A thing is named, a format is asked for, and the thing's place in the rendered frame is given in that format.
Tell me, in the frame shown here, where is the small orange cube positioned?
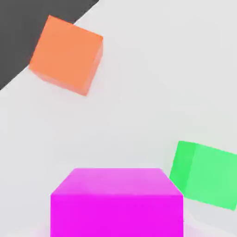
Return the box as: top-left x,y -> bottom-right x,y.
28,14 -> 104,97

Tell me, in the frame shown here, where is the small green cube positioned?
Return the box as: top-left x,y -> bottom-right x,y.
169,140 -> 237,212

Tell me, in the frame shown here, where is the small magenta cube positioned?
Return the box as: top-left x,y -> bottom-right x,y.
50,167 -> 184,237

